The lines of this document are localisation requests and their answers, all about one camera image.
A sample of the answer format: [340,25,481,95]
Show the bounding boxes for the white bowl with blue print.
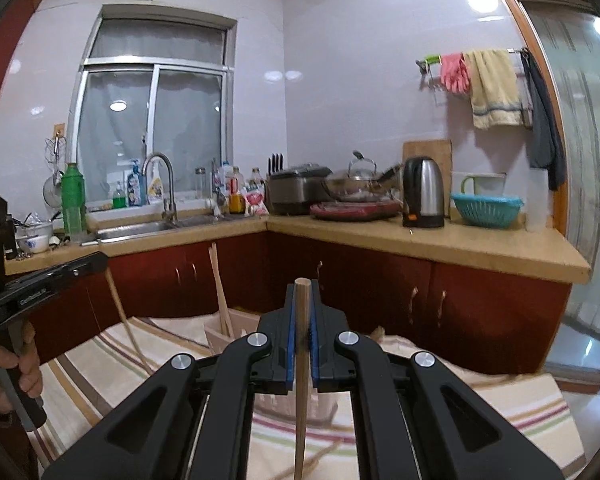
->
[17,222,54,254]

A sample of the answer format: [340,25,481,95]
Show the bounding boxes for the knife block with black knives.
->
[266,152,286,182]

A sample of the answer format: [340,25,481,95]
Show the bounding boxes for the steel electric kettle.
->
[402,155,446,229]

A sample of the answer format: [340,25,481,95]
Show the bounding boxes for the steel sink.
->
[80,214,262,247]

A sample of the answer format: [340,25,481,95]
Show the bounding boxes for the striped tablecloth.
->
[30,310,587,480]

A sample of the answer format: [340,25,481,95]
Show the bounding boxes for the group of wooden chopsticks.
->
[260,437,346,480]

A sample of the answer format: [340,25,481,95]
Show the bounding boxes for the person's left forearm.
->
[0,405,40,480]

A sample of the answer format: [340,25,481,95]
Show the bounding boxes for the steel kitchen faucet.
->
[142,152,179,224]

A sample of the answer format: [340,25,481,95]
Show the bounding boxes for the pink and white snack bag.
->
[243,184,270,217]

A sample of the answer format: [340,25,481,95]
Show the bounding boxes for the yellow towel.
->
[462,48,524,130]

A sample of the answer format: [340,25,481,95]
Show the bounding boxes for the dark grey cloth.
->
[519,48,567,192]

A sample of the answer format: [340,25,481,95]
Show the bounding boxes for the metal towel rack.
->
[414,47,532,92]

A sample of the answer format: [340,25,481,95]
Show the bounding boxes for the steel wok with lid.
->
[324,149,407,202]

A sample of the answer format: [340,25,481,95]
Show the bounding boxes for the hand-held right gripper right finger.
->
[310,305,566,480]

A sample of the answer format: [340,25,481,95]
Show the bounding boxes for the pink rubber gloves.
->
[439,52,472,95]

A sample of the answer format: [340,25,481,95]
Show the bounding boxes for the red kitchen counter cabinet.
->
[4,214,594,377]

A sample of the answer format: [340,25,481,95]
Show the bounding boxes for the red induction cooker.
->
[308,200,404,222]

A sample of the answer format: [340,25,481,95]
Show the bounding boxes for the hanging metal strainer ladles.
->
[42,135,69,209]

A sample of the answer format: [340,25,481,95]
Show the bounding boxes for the white spray cleaner bottle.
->
[147,162,165,205]

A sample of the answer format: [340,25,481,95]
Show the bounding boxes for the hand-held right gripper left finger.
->
[40,305,297,480]

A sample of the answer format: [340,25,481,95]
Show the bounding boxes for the white plastic container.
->
[525,167,551,233]

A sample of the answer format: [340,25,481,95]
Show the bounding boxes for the white basin with green handle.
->
[450,171,507,196]

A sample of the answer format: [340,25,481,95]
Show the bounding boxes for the person's left hand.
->
[0,322,44,415]

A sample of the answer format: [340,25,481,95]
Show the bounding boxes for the grey rice cooker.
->
[267,162,336,216]

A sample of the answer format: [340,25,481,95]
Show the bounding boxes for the sliding glass door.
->
[489,0,600,388]

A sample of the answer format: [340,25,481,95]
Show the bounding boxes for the red wall cabinet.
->
[0,0,37,133]

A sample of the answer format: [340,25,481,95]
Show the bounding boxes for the aluminium frame window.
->
[69,4,239,207]

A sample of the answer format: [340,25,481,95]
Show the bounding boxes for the cooking oil bottle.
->
[228,165,245,215]

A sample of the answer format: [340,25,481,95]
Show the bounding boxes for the green thermos flask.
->
[61,162,89,244]

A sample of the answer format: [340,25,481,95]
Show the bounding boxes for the teal plastic colander basket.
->
[450,192,525,228]

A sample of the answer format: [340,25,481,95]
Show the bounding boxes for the wooden cutting board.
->
[402,139,454,219]

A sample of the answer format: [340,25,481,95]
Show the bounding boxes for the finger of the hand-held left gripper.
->
[50,251,109,291]

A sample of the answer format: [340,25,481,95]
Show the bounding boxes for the pot with dishes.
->
[12,211,52,237]

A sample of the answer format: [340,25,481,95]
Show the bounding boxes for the blue dish soap bottle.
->
[127,158,146,207]

